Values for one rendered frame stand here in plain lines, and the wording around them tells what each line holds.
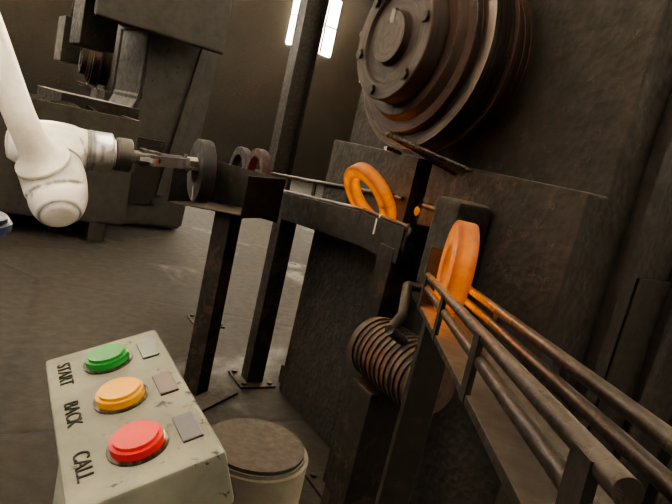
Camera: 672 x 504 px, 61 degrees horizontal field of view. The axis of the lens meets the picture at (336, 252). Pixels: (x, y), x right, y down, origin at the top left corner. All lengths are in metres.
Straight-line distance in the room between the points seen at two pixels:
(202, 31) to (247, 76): 7.98
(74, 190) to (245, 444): 0.69
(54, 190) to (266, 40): 10.99
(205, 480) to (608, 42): 1.07
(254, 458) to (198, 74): 3.70
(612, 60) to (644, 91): 0.09
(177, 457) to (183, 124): 3.79
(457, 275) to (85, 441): 0.56
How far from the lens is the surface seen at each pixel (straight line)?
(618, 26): 1.27
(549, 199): 1.18
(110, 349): 0.61
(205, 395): 1.91
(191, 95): 4.18
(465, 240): 0.88
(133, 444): 0.47
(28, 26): 11.18
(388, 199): 1.40
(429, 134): 1.32
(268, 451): 0.66
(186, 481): 0.45
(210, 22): 3.97
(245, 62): 11.89
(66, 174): 1.21
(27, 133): 1.18
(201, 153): 1.41
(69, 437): 0.52
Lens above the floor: 0.85
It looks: 10 degrees down
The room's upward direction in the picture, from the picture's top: 13 degrees clockwise
